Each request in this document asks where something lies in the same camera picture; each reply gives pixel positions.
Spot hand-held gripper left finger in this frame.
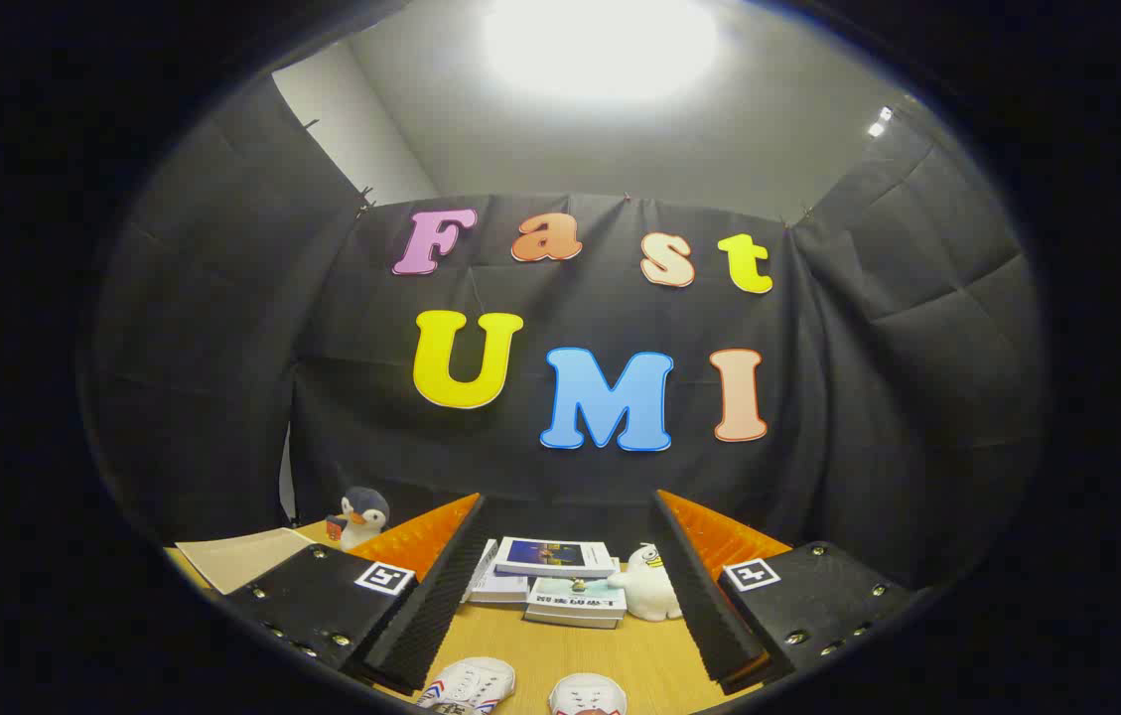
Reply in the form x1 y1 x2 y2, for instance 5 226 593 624
222 494 489 696

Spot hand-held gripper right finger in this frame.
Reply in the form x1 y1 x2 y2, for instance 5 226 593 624
652 489 918 696

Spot white canvas shoe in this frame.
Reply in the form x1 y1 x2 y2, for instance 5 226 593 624
548 672 629 715
416 656 517 715

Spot beige fabric storage box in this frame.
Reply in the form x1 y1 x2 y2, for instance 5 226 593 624
175 528 315 595

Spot white duck plush toy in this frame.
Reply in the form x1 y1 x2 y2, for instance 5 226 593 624
607 543 685 623

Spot plain white book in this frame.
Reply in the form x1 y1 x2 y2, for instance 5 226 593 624
471 568 531 607

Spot penguin plush toy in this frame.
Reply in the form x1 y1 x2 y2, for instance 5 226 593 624
326 487 391 552

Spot teal cover thick book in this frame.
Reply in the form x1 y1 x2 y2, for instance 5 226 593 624
525 574 628 619

